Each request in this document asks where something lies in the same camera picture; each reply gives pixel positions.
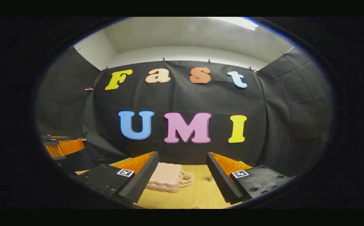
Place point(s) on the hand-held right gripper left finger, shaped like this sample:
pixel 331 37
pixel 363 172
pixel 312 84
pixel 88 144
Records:
pixel 144 179

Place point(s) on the white pump bottle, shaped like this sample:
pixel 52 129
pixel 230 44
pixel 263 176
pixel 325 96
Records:
pixel 211 179

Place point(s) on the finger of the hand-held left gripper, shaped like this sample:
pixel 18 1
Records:
pixel 55 151
pixel 72 147

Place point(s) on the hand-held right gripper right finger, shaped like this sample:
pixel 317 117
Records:
pixel 222 179

